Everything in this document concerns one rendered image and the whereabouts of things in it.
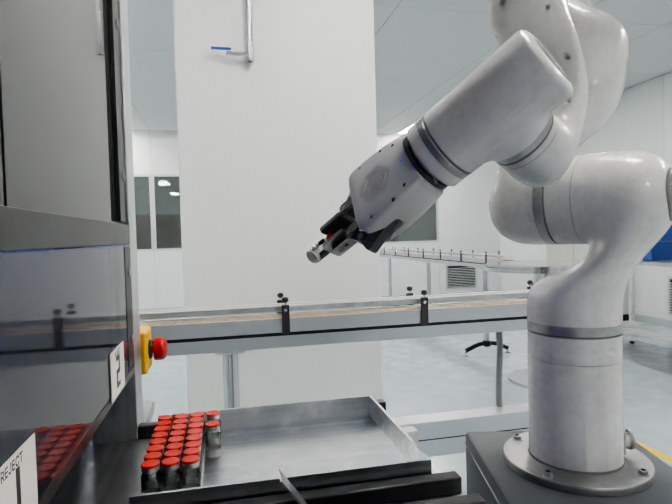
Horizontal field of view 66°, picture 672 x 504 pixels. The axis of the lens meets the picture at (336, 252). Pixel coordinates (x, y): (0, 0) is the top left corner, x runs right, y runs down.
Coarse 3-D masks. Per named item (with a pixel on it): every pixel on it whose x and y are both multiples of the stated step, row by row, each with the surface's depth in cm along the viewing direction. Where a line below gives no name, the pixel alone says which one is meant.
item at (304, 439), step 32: (224, 416) 82; (256, 416) 83; (288, 416) 84; (320, 416) 85; (352, 416) 86; (384, 416) 78; (224, 448) 75; (256, 448) 74; (288, 448) 74; (320, 448) 74; (352, 448) 73; (384, 448) 73; (416, 448) 65; (224, 480) 65; (256, 480) 57; (320, 480) 59; (352, 480) 60
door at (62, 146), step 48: (0, 0) 36; (48, 0) 47; (96, 0) 66; (0, 48) 36; (48, 48) 46; (96, 48) 65; (0, 96) 36; (48, 96) 46; (96, 96) 64; (48, 144) 45; (96, 144) 63; (48, 192) 45; (96, 192) 62
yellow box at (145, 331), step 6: (144, 330) 89; (150, 330) 92; (144, 336) 87; (150, 336) 92; (144, 342) 87; (150, 342) 90; (144, 348) 87; (150, 348) 89; (144, 354) 87; (150, 354) 89; (144, 360) 87; (150, 360) 91; (144, 366) 87; (150, 366) 91; (144, 372) 87
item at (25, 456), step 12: (24, 444) 35; (12, 456) 33; (24, 456) 35; (0, 468) 31; (12, 468) 33; (24, 468) 35; (36, 468) 37; (0, 480) 31; (12, 480) 33; (24, 480) 35; (36, 480) 37; (0, 492) 31; (12, 492) 33; (24, 492) 35; (36, 492) 37
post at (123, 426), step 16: (128, 48) 83; (128, 64) 82; (128, 80) 82; (128, 96) 81; (128, 112) 81; (128, 128) 80; (128, 144) 80; (128, 160) 79; (128, 176) 79; (128, 192) 79; (128, 208) 79; (128, 224) 79; (128, 384) 79; (128, 400) 79; (112, 416) 79; (128, 416) 79; (96, 432) 78; (112, 432) 79; (128, 432) 79
